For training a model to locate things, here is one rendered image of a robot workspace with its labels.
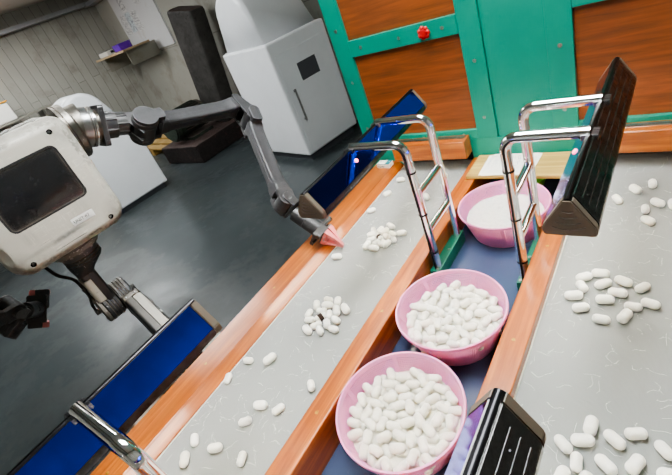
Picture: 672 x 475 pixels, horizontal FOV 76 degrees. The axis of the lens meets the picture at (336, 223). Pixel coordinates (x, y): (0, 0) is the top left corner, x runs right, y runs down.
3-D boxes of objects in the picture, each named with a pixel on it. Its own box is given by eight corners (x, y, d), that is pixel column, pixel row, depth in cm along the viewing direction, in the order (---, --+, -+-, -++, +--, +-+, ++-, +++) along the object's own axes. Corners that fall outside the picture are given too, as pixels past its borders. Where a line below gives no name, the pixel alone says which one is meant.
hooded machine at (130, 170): (155, 178, 567) (94, 82, 502) (173, 183, 521) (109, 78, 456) (103, 209, 532) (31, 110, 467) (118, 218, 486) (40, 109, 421)
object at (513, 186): (518, 293, 111) (491, 138, 89) (536, 245, 123) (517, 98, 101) (603, 306, 99) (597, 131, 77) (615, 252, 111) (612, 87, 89)
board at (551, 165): (465, 179, 149) (465, 176, 148) (479, 157, 158) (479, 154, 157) (572, 178, 128) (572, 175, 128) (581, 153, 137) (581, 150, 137)
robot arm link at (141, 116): (236, 107, 169) (243, 88, 161) (256, 132, 166) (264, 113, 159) (124, 130, 139) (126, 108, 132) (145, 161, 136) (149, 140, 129)
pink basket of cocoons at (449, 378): (327, 465, 90) (311, 440, 86) (384, 365, 107) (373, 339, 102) (445, 528, 74) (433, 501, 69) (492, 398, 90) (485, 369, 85)
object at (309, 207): (299, 218, 107) (288, 194, 103) (406, 110, 145) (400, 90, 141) (324, 220, 102) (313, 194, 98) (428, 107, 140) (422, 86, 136)
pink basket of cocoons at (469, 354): (400, 380, 102) (389, 353, 97) (408, 299, 123) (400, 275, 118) (520, 376, 92) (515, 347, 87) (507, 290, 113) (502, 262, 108)
